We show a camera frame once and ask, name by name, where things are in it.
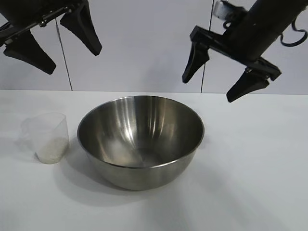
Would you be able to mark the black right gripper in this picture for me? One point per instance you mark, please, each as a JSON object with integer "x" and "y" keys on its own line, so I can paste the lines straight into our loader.
{"x": 260, "y": 29}

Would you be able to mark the stainless steel mixing bowl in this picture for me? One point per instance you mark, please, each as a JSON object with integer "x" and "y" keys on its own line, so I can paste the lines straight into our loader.
{"x": 140, "y": 144}

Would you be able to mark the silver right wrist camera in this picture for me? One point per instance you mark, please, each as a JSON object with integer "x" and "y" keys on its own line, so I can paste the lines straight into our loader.
{"x": 221, "y": 10}

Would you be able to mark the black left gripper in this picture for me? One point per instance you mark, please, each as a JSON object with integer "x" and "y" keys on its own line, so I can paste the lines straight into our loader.
{"x": 26, "y": 12}

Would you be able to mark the clear plastic measuring cup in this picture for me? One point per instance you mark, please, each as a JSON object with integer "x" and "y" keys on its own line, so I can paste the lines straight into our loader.
{"x": 51, "y": 134}

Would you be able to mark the white rice grains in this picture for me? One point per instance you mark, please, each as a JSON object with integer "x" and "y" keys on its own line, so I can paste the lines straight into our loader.
{"x": 51, "y": 152}

